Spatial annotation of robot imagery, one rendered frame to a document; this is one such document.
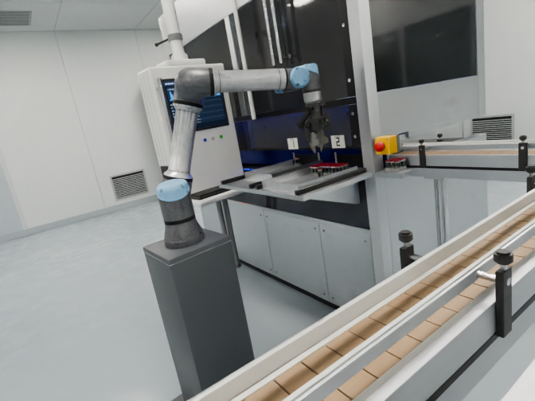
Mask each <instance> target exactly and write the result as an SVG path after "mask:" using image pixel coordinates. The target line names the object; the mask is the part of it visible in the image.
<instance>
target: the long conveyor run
mask: <svg viewBox="0 0 535 401"><path fill-rule="evenodd" d="M525 171H526V172H527V173H529V176H528V177H527V181H526V194H525V195H523V196H521V197H519V198H518V199H516V200H515V201H513V202H511V203H510V204H508V205H507V206H505V207H504V208H501V209H500V210H498V211H497V212H495V213H494V214H492V215H490V216H488V217H487V218H486V219H484V220H482V221H480V222H479V223H477V224H476V225H474V226H472V227H471V228H468V229H467V230H466V231H464V232H462V233H461V234H459V235H457V236H456V237H454V238H453V239H451V240H449V241H447V242H446V243H444V244H443V245H441V246H439V247H437V248H436V249H435V250H433V251H431V252H429V253H428V254H426V255H425V256H422V255H416V254H414V246H413V244H411V243H409V242H411V241H412V240H413V233H412V232H410V231H409V230H402V231H400V232H399V233H398V236H399V241H401V242H402V243H404V246H403V247H400V265H401V270H400V271H398V272H396V273H395V274H394V275H392V276H390V277H389V278H387V279H386V280H384V281H382V282H380V283H379V284H377V285H375V286H374V287H372V288H371V289H369V290H367V291H366V292H364V293H363V294H361V295H359V296H357V297H356V298H355V299H353V300H351V301H350V302H347V303H346V304H345V305H343V306H341V307H340V308H338V309H336V310H335V311H333V312H332V313H329V314H328V315H326V316H325V317H323V318H322V319H320V320H318V321H316V322H315V323H314V324H312V325H310V326H308V327H307V328H305V329H304V330H302V331H300V332H299V333H297V334H295V335H294V336H293V337H290V338H289V339H287V340H285V341H284V342H283V343H281V344H279V345H277V346H275V347H274V348H272V349H271V350H269V351H268V352H266V353H264V354H263V355H261V356H259V357H257V358H256V359H254V360H253V361H251V362H250V363H248V364H246V365H245V366H243V367H242V368H240V369H238V370H236V371H235V372H233V373H232V374H230V375H228V376H226V377H225V378H224V379H222V380H220V381H218V382H217V383H215V384H214V385H212V386H211V387H208V388H207V389H205V390H204V391H202V392H201V393H199V394H197V395H195V396H194V397H193V398H191V399H189V400H187V401H462V400H463V399H464V398H465V397H466V396H467V395H468V393H469V392H470V391H471V390H472V389H473V388H474V387H475V386H476V385H477V384H478V382H479V381H480V380H481V379H482V378H483V377H484V376H485V375H486V374H487V373H488V371H489V370H491V369H492V367H493V366H495V364H496V363H497V362H498V361H499V360H500V359H501V358H502V357H503V356H504V355H505V353H506V352H507V351H508V350H509V349H510V348H511V347H512V346H513V345H514V343H515V342H516V341H517V340H518V339H519V338H520V337H521V336H522V335H523V333H524V332H525V331H526V330H527V329H528V328H529V327H530V326H531V325H532V324H533V323H534V322H535V175H533V173H535V165H528V166H526V167H525Z"/></svg>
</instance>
